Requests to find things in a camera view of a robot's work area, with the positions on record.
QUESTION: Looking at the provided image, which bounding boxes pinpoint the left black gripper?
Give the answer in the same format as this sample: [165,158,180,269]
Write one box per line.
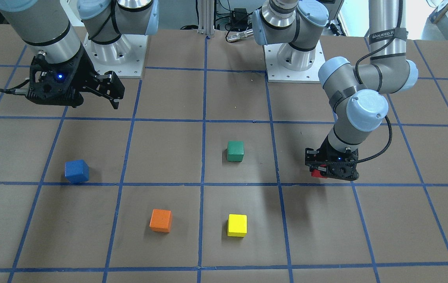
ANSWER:
[305,138,350,173]

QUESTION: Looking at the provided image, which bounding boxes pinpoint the black cable bundle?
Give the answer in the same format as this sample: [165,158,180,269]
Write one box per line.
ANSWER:
[180,0,264,32]

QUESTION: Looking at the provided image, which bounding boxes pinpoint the aluminium frame post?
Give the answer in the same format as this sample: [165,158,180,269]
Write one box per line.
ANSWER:
[196,0,215,39]

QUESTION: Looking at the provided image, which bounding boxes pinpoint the green wooden block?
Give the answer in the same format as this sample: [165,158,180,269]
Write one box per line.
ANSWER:
[226,140,244,162]

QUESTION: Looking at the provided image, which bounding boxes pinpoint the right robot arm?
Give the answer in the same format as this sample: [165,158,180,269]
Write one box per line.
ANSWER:
[0,0,159,109]

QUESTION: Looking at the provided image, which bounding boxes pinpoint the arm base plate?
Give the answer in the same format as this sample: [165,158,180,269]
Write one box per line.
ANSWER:
[263,41,326,84]
[83,34,150,79]

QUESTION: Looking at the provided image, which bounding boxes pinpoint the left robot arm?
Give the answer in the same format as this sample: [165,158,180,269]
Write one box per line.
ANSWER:
[252,0,419,180]

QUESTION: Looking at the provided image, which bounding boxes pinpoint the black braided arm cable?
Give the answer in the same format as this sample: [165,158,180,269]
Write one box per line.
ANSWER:
[356,118,393,164]

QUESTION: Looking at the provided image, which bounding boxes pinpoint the orange wooden block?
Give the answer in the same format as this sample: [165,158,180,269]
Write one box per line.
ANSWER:
[149,208,173,233]

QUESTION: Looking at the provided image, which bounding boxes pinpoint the blue wooden block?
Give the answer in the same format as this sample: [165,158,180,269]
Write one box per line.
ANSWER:
[64,159,90,184]

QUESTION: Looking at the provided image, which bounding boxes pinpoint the red wooden block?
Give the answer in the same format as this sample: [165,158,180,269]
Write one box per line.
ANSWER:
[311,169,327,178]

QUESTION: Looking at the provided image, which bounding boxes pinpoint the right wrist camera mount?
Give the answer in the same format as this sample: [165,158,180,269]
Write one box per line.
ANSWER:
[0,50,84,108]

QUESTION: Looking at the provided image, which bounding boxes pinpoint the yellow wooden block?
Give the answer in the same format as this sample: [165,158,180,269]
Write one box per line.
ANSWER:
[226,214,248,237]

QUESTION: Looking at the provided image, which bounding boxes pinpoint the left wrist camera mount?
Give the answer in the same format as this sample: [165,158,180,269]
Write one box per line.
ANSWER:
[305,148,359,181]

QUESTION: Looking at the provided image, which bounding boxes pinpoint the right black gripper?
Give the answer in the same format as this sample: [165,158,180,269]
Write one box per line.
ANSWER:
[74,45,125,110]

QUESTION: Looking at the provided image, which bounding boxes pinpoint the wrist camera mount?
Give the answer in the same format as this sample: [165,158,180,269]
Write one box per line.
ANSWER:
[0,50,84,108]
[305,148,359,181]

